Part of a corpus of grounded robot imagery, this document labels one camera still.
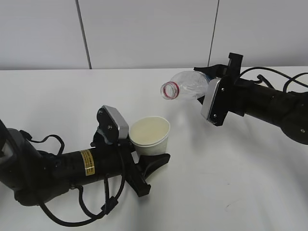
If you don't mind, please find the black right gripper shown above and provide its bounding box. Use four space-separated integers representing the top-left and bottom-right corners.
194 52 255 117

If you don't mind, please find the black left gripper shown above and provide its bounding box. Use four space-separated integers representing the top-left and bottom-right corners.
91 131 171 197

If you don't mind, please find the white paper cup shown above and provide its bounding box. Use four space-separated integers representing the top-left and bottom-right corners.
129 116 170 156

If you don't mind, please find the clear water bottle red label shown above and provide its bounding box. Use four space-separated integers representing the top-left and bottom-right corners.
160 71 213 100

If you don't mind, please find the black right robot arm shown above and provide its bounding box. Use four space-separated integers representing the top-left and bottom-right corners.
194 53 308 145

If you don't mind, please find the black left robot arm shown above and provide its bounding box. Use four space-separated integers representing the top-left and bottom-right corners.
0 125 170 206

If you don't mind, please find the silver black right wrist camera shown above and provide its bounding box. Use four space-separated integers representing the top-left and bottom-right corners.
201 77 233 127

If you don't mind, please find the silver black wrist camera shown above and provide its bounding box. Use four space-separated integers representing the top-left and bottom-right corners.
201 77 233 127
97 105 129 143

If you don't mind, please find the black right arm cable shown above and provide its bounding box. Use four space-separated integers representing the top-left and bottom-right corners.
237 66 308 93

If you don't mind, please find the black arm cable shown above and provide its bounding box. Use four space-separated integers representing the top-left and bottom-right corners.
20 134 126 227
237 66 308 93

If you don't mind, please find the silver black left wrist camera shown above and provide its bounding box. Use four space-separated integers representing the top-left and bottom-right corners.
97 105 129 143

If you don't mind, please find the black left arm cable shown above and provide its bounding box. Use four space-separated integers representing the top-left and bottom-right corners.
20 134 126 227

